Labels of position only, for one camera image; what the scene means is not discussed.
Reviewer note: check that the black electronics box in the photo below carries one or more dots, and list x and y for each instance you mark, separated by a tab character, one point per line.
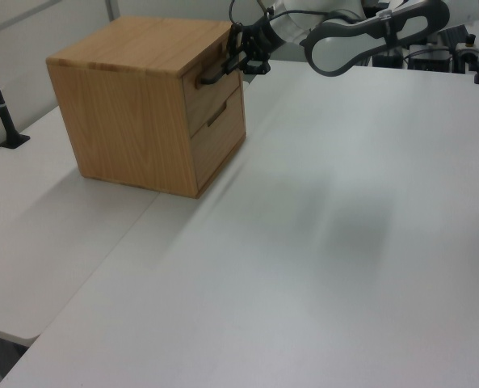
429	60

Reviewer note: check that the wooden drawer with notch pull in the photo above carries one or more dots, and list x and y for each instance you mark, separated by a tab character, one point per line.
219	141

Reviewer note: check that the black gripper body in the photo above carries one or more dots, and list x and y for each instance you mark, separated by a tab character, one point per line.
258	42

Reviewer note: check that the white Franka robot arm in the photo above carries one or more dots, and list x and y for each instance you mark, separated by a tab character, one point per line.
336	48

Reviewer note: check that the silver device with black knob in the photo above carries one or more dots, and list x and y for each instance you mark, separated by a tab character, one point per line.
467	50

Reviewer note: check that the black computer keyboard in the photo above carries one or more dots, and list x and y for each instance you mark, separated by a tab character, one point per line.
453	36

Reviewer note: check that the tall black camera stand pole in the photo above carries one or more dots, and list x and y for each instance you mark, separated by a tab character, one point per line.
2	113

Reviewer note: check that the wooden two-drawer cabinet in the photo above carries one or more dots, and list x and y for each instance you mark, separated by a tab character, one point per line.
122	113

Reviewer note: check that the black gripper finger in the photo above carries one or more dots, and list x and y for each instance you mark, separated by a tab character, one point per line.
234	40
233	65

